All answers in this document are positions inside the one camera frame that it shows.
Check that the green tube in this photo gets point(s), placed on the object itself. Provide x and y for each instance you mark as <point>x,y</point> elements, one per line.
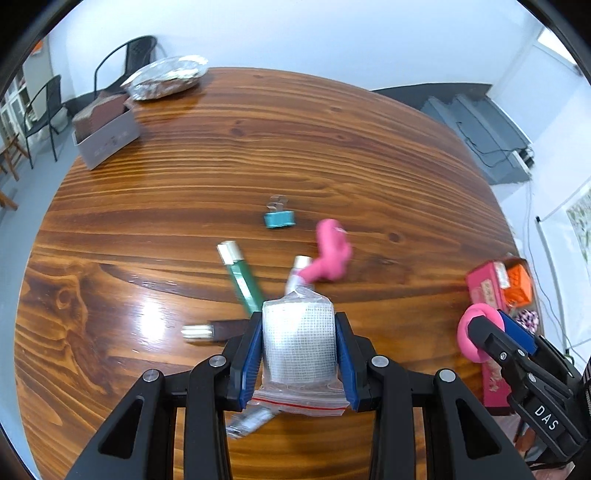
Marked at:
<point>244,281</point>

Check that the pink twisted rubber toy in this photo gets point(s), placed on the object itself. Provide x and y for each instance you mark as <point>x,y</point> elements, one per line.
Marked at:
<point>330,258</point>

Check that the black metal chair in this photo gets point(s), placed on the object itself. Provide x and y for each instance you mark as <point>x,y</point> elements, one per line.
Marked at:
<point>138,50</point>
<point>48,97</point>

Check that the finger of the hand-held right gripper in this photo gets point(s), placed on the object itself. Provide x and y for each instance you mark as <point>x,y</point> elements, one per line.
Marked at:
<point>501,355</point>
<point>519,330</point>

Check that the teal binder clip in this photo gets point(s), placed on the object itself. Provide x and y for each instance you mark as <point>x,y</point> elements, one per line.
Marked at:
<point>279,220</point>

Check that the dark orange embossed cube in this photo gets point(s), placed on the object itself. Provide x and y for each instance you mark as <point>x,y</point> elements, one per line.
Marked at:
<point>517,284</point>

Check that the small white tube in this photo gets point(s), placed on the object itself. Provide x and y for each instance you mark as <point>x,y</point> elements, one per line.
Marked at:
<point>295,279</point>

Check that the pink rectangular tin box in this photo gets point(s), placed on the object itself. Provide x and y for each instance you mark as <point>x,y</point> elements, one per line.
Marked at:
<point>485,286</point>

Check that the clear zip bag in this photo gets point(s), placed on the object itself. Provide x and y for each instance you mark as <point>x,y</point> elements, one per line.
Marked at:
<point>298,341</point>

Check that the wall poster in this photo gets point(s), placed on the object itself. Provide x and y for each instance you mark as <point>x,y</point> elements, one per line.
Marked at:
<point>579,221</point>

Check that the foil-wrapped dish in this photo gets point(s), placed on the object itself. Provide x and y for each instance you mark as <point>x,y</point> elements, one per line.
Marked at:
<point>166,76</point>

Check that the wooden chair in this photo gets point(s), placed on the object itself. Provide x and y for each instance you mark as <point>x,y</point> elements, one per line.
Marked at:
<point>11,147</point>

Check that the dark brown tube silver cap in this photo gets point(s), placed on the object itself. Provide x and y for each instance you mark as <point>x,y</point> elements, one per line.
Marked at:
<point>226,328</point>

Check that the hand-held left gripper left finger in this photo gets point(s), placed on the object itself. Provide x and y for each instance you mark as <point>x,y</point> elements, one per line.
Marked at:
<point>247,360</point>

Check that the grey open box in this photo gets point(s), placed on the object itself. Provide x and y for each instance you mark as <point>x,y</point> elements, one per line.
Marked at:
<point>108,143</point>

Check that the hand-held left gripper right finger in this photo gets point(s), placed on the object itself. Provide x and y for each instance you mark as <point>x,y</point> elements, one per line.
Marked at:
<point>348,364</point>

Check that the pink leopard print plush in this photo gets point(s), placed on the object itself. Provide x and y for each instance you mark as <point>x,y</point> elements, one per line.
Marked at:
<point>528,319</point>

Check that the stack of brown packets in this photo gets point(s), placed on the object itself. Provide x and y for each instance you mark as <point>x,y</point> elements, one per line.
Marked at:
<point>99,113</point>

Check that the white glass-door cabinet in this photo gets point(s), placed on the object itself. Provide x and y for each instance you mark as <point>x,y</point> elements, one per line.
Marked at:
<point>16,99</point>

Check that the orange note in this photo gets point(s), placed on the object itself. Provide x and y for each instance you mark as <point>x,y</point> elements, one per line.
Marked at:
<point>38,47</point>

